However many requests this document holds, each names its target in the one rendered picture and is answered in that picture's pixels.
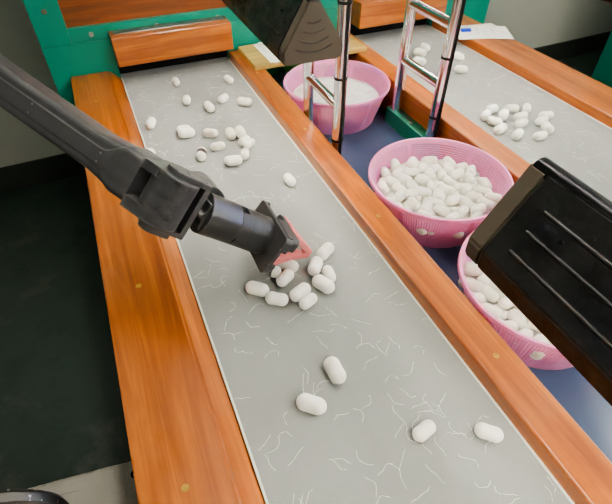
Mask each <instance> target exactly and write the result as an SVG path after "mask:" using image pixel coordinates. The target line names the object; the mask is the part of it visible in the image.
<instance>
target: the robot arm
mask: <svg viewBox="0 0 612 504"><path fill-rule="evenodd" d="M0 107H1V108H3V109H4V110H6V111H7V112H8V113H10V114H11V115H13V116H14V117H16V118H17V119H18V120H20V121H21V122H23V123H24V124H25V125H27V126H28V127H30V128H31V129H33V130H34V131H35V132H37V133H38V134H40V135H41V136H43V137H44V138H45V139H47V140H48V141H50V142H51V143H52V144H54V145H55V146H57V147H58V148H60V149H61V150H62V151H64V152H65V153H67V154H68V155H69V156H71V157H72V158H74V159H75V160H77V161H78V162H79V163H81V164H82V165H83V166H85V167H86V168H87V169H88V170H89V171H90V172H92V173H93V174H94V175H95V176H96V177H97V178H98V179H99V180H100V181H101V182H102V184H103V185H104V186H105V188H106V189H107V190H108V191H109V192H110V193H112V194H113V195H115V196H116V197H117V198H119V199H120V200H121V202H120V204H119V205H121V206H122V207H124V208H125V209H126V210H128V211H129V212H131V213H132V214H133V215H135V216H136V217H138V219H139V220H138V222H137V223H138V225H139V227H140V228H142V229H143V230H145V231H146V232H148V233H150V234H153V235H156V236H159V237H162V238H164V239H168V238H169V236H171V237H174V238H177V239H180V240H182V239H183V237H184V236H185V234H186V233H187V231H188V229H189V228H191V230H192V231H193V232H194V233H197V234H200V235H203V236H206V237H209V238H212V239H215V240H217V241H220V242H223V243H226V244H229V245H232V246H235V247H238V248H241V249H244V250H246V251H249V252H250V253H251V255H252V257H253V259H254V261H255V263H256V265H257V267H258V269H259V271H260V272H261V273H264V274H267V275H269V274H270V273H271V272H272V270H273V269H274V268H275V265H278V264H281V263H284V262H287V261H290V260H295V259H301V258H308V257H309V256H310V254H311V253H312V252H313V251H312V249H311V248H310V247H309V245H308V244H307V243H306V242H305V240H304V239H303V238H302V237H301V235H300V234H299V233H298V231H297V230H296V229H295V227H294V226H293V225H292V224H291V222H290V221H289V220H288V218H287V217H286V216H283V215H281V214H280V215H278V216H277V217H276V216H275V214H274V212H273V211H272V209H271V207H270V204H271V203H269V202H267V201H264V200H262V201H261V203H260V204H259V205H258V207H257V208H256V209H255V211H254V210H252V209H249V208H247V207H244V206H242V205H239V204H237V203H235V202H233V201H230V200H228V199H226V198H225V197H224V194H223V193H222V192H221V190H220V189H219V188H218V187H217V186H216V185H215V183H214V182H213V181H212V180H211V179H210V178H209V177H208V175H206V174H205V173H203V172H201V171H190V170H188V169H186V168H184V167H182V166H180V165H177V164H175V163H173V162H169V161H167V160H163V159H162V158H160V157H159V156H158V155H156V154H155V153H153V152H152V151H150V150H148V149H145V148H142V147H139V146H136V145H134V144H132V143H130V142H128V141H126V140H124V139H122V138H121V137H119V136H117V135H116V134H114V133H113V132H112V131H110V130H109V129H107V128H106V127H104V126H103V125H101V124H100V123H99V122H97V121H96V120H94V119H93V118H91V117H90V116H88V115H87V114H86V113H84V112H83V111H81V110H80V109H78V108H77V107H75V106H74V105H73V104H71V103H70V102H68V101H67V100H65V99H64V98H62V97H61V96H60V95H58V94H57V93H55V92H54V91H52V90H51V89H49V88H48V87H47V86H45V85H44V84H42V83H41V82H39V81H38V80H36V79H35V78H34V77H32V76H31V75H29V74H28V73H26V72H25V71H23V70H22V69H21V68H19V67H18V66H16V65H15V64H13V63H12V62H11V61H9V60H8V59H7V58H6V57H4V56H3V55H2V54H1V53H0ZM298 246H300V247H301V248H302V249H301V250H299V249H296V248H297V247H298Z"/></svg>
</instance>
